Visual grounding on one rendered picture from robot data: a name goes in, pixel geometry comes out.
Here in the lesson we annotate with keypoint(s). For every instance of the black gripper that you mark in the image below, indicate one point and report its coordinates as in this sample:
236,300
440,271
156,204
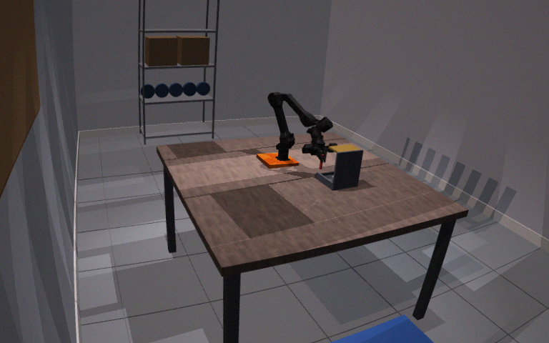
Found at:
319,147

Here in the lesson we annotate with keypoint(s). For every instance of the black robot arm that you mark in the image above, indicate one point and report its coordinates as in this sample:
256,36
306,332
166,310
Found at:
287,139

